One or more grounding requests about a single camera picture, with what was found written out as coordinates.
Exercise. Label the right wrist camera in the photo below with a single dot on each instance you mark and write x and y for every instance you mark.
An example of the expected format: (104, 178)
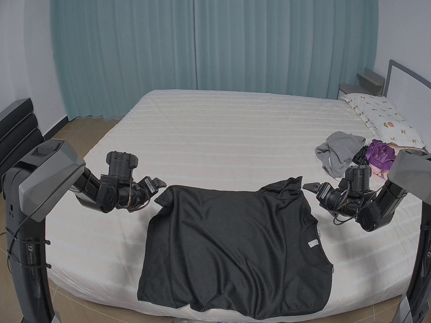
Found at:
(358, 178)

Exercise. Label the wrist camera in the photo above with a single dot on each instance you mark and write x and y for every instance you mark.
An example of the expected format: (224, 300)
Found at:
(123, 165)
(358, 178)

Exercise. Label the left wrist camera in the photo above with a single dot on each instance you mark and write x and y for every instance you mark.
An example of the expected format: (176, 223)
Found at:
(123, 165)

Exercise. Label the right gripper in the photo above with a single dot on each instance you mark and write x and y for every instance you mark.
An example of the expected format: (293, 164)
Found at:
(336, 200)

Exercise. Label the grey bedside table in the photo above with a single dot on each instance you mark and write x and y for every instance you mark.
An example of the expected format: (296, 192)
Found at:
(362, 89)

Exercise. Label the pile of clothes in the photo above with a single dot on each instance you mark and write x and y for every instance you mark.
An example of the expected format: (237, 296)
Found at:
(380, 153)

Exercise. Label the white printed pillow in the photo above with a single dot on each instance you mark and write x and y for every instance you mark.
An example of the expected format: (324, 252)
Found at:
(380, 116)

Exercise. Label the grey garment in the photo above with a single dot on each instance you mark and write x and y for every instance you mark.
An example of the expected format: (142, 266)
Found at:
(340, 150)

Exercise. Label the blue-green curtain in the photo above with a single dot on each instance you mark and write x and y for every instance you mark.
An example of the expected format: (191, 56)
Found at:
(202, 35)

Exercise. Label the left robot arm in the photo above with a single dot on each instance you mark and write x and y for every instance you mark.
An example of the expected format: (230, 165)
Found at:
(50, 177)

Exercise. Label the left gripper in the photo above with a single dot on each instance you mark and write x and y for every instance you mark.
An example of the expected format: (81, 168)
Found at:
(144, 190)

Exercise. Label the bed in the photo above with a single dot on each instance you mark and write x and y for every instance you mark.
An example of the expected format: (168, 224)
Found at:
(219, 140)

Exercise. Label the black T-shirt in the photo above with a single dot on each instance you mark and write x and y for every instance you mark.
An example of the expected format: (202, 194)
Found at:
(235, 247)

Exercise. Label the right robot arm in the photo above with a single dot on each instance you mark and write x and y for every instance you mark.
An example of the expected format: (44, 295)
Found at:
(410, 170)

